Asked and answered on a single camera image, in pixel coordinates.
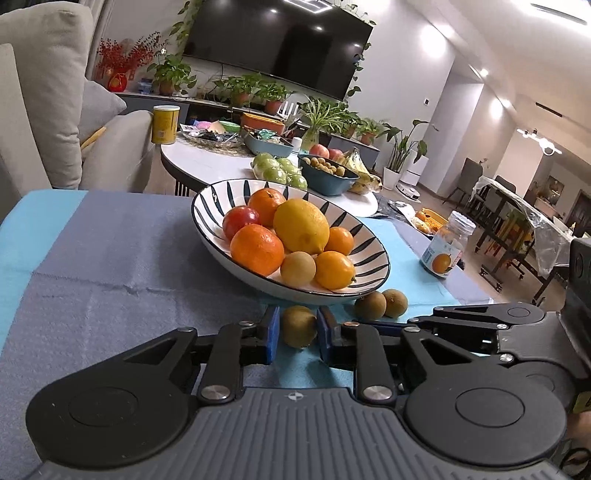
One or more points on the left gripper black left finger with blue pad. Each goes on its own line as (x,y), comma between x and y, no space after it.
(132,406)

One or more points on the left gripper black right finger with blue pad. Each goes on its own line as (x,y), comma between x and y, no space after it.
(448,380)

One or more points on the brown kiwi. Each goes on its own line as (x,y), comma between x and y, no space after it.
(371,307)
(397,303)
(297,327)

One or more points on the grey blue table cloth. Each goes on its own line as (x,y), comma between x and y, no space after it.
(86,276)

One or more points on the glass jar orange label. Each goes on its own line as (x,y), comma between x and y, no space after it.
(448,245)

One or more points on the striped ceramic fruit bowl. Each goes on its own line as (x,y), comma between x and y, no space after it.
(369,255)

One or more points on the dining table plastic cover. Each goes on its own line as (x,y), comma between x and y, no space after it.
(530,241)

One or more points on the small front yellow-orange citrus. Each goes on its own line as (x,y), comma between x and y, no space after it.
(334,270)

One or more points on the small right orange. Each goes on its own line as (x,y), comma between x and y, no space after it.
(340,240)

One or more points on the large front orange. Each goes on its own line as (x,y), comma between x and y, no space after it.
(257,249)

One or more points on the tan round fruit in bowl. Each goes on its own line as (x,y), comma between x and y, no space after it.
(298,269)

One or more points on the red tomato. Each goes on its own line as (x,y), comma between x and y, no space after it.
(237,218)

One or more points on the yellow lemon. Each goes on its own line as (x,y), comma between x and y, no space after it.
(301,226)

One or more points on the white pot floor plant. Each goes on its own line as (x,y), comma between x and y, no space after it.
(404,145)

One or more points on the banana bunch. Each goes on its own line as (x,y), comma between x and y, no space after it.
(366,182)

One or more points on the back orange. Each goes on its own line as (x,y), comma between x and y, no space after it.
(265,202)

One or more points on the white oval coffee table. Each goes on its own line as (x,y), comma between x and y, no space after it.
(194,168)

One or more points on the dark blue bowl of nuts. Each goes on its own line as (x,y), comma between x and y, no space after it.
(325,176)

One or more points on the green apples cluster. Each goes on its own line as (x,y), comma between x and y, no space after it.
(278,170)

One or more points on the beige sofa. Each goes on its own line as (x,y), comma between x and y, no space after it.
(60,130)

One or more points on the yellow can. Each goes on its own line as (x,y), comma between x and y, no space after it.
(164,124)

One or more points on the red apple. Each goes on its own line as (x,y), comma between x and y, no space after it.
(319,150)

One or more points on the blue bowl with snacks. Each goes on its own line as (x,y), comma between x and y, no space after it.
(276,146)

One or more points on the potted green plant left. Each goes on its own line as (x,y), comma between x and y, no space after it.
(171,75)

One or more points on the red flower vase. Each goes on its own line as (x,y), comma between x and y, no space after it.
(119,60)

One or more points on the black wall television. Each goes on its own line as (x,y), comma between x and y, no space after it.
(313,44)

